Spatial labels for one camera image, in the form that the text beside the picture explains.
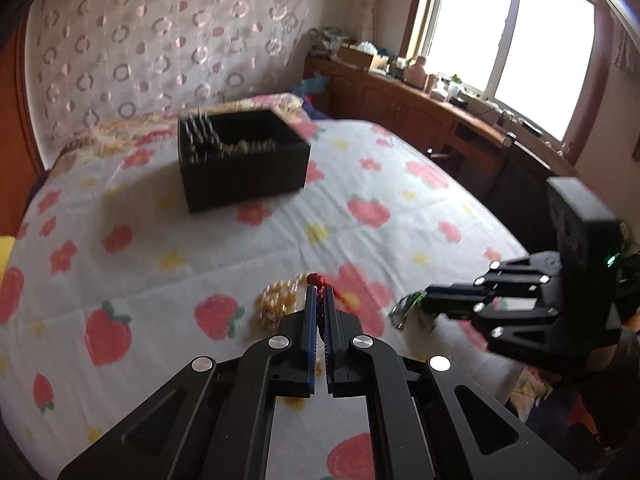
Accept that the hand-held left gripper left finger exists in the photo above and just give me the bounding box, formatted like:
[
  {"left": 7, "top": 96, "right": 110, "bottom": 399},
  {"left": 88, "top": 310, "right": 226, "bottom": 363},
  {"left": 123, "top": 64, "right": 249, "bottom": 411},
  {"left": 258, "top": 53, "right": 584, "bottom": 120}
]
[{"left": 57, "top": 285, "right": 321, "bottom": 480}]

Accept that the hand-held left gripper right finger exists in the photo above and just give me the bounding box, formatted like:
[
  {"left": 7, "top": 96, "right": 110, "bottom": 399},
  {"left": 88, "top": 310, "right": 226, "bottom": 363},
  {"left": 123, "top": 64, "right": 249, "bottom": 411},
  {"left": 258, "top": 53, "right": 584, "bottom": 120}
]
[{"left": 324, "top": 285, "right": 583, "bottom": 480}]

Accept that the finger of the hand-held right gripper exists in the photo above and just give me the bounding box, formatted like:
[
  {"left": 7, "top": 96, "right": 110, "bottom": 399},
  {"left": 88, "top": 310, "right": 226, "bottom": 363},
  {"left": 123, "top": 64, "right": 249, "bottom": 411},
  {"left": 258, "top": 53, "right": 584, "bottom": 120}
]
[
  {"left": 424, "top": 252, "right": 563, "bottom": 307},
  {"left": 425, "top": 297, "right": 566, "bottom": 367}
]

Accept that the tan bead bracelet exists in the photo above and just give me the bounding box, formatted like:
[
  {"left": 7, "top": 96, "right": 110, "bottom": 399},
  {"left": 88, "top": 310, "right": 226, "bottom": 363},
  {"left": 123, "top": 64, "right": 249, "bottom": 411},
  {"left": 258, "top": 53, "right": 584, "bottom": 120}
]
[{"left": 256, "top": 272, "right": 306, "bottom": 332}]

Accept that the small red knot charm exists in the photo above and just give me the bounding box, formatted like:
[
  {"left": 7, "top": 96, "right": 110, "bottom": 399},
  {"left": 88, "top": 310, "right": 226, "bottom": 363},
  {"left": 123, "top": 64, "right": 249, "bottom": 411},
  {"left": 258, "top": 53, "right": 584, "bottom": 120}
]
[{"left": 306, "top": 272, "right": 334, "bottom": 346}]

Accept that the silver bangle bracelet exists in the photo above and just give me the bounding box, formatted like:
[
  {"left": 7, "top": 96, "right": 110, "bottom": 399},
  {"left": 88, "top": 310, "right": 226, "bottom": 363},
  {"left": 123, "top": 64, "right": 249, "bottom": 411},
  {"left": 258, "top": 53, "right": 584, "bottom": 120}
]
[{"left": 389, "top": 290, "right": 431, "bottom": 331}]

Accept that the black box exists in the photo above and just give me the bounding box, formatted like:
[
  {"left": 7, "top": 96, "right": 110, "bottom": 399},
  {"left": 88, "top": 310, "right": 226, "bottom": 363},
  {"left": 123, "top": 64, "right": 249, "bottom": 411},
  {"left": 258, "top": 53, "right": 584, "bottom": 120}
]
[{"left": 177, "top": 109, "right": 312, "bottom": 213}]

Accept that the silver rhinestone hair comb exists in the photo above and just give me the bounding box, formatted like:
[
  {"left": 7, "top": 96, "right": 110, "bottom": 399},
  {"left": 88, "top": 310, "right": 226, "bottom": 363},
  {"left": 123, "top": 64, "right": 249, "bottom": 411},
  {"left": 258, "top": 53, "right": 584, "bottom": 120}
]
[{"left": 184, "top": 107, "right": 281, "bottom": 161}]

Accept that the beige window curtain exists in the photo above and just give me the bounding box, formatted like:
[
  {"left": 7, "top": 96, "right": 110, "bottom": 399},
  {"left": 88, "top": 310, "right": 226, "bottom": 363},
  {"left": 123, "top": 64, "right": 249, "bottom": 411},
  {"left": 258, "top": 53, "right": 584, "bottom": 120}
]
[
  {"left": 612, "top": 10, "right": 640, "bottom": 76},
  {"left": 350, "top": 0, "right": 431, "bottom": 56}
]

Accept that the wooden cabinet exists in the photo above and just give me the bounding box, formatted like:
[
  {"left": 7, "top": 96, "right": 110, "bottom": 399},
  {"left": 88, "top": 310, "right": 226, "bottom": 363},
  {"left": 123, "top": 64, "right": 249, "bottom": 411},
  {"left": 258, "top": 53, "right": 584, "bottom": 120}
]
[{"left": 305, "top": 55, "right": 581, "bottom": 251}]

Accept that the dark blue cloth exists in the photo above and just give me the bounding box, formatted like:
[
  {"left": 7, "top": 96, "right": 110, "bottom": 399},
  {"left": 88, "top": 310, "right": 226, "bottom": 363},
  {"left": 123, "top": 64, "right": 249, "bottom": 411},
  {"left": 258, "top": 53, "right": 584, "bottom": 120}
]
[{"left": 300, "top": 95, "right": 332, "bottom": 122}]

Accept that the window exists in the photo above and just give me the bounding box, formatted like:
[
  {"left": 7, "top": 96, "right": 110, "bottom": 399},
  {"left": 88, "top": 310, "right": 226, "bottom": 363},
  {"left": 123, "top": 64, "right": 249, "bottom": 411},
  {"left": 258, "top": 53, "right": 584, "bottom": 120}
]
[{"left": 400, "top": 0, "right": 616, "bottom": 146}]

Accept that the pink jar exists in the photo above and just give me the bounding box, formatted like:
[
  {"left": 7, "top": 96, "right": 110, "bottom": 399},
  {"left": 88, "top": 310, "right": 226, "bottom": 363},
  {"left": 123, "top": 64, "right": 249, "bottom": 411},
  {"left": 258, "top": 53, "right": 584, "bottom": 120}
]
[{"left": 404, "top": 57, "right": 428, "bottom": 86}]

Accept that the blue plastic bag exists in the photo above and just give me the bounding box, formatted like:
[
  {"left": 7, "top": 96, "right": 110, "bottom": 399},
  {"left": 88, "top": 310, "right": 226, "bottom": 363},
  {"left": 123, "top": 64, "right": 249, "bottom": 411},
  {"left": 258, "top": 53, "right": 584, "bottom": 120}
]
[{"left": 292, "top": 75, "right": 328, "bottom": 96}]

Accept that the floral quilt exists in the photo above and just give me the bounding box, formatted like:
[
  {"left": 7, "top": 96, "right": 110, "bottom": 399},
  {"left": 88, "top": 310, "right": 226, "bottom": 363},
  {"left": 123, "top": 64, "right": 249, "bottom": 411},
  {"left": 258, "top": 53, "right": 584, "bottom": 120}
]
[{"left": 50, "top": 92, "right": 321, "bottom": 161}]

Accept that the cardboard box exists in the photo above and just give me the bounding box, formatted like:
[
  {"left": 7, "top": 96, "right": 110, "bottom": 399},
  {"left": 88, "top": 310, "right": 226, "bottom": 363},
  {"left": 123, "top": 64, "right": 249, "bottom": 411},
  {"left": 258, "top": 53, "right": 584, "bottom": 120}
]
[{"left": 337, "top": 42, "right": 381, "bottom": 71}]

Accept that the pile of papers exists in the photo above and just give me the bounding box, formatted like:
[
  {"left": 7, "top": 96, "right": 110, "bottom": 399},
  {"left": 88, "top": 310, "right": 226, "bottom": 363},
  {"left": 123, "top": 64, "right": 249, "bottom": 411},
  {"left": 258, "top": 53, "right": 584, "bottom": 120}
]
[{"left": 310, "top": 27, "right": 351, "bottom": 56}]

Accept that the yellow plush toy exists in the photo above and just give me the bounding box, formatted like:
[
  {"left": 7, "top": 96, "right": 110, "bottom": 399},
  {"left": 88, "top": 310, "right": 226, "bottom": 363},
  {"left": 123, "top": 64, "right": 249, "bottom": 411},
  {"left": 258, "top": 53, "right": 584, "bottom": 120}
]
[{"left": 0, "top": 235, "right": 16, "bottom": 281}]

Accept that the circle pattern sheer curtain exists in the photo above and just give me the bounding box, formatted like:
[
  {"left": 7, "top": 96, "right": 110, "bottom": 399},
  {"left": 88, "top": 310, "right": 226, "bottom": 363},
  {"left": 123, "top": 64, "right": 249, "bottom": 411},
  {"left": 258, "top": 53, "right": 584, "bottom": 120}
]
[{"left": 25, "top": 0, "right": 326, "bottom": 156}]

